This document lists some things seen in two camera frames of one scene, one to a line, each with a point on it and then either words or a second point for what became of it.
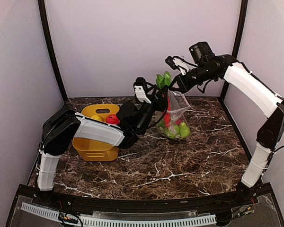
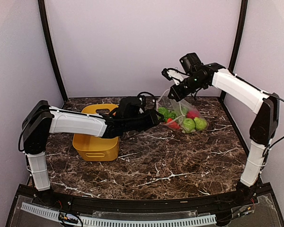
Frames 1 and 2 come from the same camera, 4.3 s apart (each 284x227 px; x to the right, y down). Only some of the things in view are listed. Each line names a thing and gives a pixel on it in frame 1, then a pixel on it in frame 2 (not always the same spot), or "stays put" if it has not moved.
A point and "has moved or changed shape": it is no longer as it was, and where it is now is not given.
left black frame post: x=43 y=15 stays put
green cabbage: x=184 y=131 to x=200 y=124
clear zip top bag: x=175 y=124 has moved or changed shape
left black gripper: x=161 y=102 to x=153 y=119
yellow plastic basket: x=93 y=150 stays put
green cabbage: x=174 y=131 to x=189 y=125
